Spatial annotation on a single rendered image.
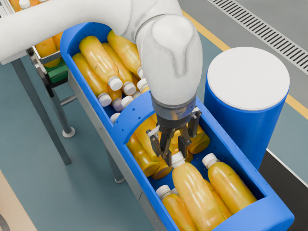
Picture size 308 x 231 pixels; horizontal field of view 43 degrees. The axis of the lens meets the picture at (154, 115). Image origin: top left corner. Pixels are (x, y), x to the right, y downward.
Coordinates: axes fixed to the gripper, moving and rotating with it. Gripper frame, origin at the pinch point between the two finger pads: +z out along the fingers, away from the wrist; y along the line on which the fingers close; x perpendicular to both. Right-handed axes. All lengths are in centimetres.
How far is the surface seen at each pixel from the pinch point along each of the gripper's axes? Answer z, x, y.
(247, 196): 8.9, -16.4, 11.2
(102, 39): 15, 59, 6
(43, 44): 19, 74, -12
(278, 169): 108, 12, 71
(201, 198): 4.4, -12.3, -0.1
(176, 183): 3.9, -5.8, -3.3
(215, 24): 123, 134, 118
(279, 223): 2.4, -26.9, 10.8
